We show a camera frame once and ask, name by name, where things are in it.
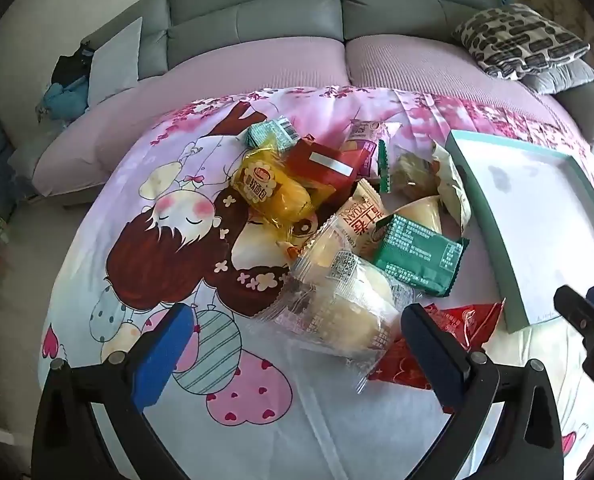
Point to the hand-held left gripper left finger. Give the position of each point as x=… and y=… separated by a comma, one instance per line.
x=164, y=355

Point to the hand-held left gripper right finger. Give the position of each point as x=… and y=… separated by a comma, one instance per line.
x=427, y=355

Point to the red triangular packet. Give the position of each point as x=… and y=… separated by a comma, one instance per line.
x=457, y=325

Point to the teal and white shallow box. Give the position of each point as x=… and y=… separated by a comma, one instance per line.
x=532, y=220

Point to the dark green packet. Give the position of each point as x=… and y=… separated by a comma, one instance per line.
x=417, y=252

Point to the beige packet with red print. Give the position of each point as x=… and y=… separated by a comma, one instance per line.
x=362, y=220

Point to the cream patterned packet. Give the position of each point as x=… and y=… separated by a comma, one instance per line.
x=452, y=185

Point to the yellow bread packet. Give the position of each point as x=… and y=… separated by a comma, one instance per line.
x=272, y=185

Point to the red packet with white stripe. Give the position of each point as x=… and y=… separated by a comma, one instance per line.
x=327, y=162

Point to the pink and purple packet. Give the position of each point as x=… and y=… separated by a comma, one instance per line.
x=364, y=137

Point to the light green barcode packet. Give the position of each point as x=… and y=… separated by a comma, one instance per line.
x=272, y=132

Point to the printed blanket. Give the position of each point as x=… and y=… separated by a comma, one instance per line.
x=277, y=425

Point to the grey cushion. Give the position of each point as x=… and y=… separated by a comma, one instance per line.
x=562, y=80

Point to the black and white patterned cushion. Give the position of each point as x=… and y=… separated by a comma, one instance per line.
x=522, y=40

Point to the blue cloth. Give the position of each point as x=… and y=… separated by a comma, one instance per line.
x=64, y=100

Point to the light grey pillow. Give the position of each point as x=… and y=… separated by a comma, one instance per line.
x=117, y=65

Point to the pink ribbed sofa cover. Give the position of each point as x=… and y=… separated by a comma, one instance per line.
x=257, y=70

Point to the black bag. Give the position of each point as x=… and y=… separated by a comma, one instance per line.
x=69, y=67

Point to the grey sofa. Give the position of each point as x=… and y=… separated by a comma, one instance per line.
x=287, y=10

